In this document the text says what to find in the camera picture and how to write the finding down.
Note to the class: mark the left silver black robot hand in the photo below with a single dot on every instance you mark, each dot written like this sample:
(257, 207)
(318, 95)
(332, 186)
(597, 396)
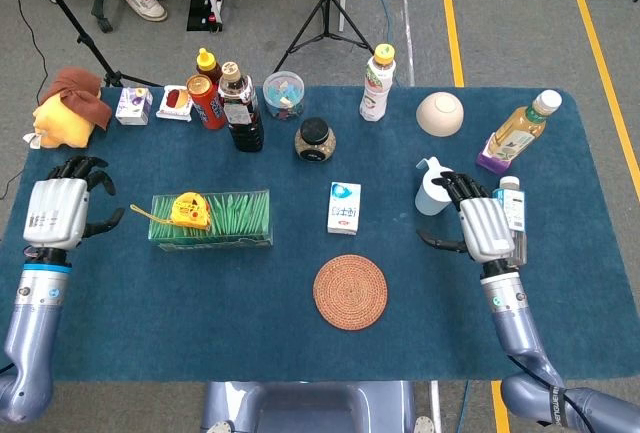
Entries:
(55, 213)

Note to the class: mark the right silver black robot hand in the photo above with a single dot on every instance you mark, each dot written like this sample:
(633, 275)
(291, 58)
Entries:
(487, 228)

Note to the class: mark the yellow tape measure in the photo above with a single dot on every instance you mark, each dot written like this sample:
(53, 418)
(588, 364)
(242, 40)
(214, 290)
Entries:
(191, 212)

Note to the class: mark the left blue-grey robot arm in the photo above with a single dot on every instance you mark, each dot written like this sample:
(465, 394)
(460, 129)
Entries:
(35, 323)

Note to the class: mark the clear water bottle blue label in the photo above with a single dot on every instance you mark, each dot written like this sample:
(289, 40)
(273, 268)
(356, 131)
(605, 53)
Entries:
(516, 205)

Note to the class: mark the light blue plastic cup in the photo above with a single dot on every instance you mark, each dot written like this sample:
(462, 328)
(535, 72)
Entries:
(430, 200)

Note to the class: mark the yellow plush toy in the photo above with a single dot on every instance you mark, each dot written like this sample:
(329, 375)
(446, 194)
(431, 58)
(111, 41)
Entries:
(62, 128)

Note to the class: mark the yellow tea bottle white cap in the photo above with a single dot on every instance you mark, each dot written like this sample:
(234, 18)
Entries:
(520, 133)

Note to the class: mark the blue table mat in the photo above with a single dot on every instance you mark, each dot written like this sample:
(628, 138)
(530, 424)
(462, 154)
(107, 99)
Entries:
(390, 153)

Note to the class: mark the beige upturned bowl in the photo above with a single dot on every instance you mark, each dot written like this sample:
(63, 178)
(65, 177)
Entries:
(440, 114)

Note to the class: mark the brown cloth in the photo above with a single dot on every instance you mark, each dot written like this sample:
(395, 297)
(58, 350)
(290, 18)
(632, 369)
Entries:
(77, 90)

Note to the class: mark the white purple small box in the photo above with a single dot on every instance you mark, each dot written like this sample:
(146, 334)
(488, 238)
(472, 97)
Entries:
(132, 107)

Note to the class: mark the white blue small carton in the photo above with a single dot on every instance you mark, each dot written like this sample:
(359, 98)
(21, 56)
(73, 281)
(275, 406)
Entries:
(344, 208)

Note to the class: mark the round woven rattan coaster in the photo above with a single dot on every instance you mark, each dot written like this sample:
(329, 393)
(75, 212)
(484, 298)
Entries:
(350, 292)

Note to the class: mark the white red snack pack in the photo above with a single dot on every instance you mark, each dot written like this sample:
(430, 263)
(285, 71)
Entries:
(174, 103)

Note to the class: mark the black tripod with clamp knob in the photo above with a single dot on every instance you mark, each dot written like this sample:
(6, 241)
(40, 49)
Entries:
(82, 39)

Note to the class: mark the white drink bottle yellow cap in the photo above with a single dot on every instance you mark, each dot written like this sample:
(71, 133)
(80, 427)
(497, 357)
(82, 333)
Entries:
(376, 88)

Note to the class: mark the clear box green tea bags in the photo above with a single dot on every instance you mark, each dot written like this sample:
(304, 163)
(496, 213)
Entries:
(240, 218)

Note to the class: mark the red drink can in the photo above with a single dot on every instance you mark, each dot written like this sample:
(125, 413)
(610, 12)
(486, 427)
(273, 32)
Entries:
(205, 103)

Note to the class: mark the white table leg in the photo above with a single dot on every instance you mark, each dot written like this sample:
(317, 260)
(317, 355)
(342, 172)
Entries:
(435, 408)

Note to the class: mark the glass jar black lid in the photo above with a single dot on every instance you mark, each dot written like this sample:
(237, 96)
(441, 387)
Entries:
(315, 140)

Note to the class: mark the dark soy sauce bottle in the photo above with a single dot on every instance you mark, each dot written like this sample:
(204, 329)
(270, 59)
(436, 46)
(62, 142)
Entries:
(245, 123)

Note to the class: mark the honey bottle yellow cap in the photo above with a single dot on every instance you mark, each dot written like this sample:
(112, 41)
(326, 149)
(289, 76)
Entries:
(206, 64)

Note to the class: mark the clear tub of coloured clips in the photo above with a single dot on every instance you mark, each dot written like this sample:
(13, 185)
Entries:
(283, 95)

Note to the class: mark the black power strip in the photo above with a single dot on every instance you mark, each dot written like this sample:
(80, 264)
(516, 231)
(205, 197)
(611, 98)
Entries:
(200, 3)

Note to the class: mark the blue-grey robot torso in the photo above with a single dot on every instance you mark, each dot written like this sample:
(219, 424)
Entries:
(305, 408)

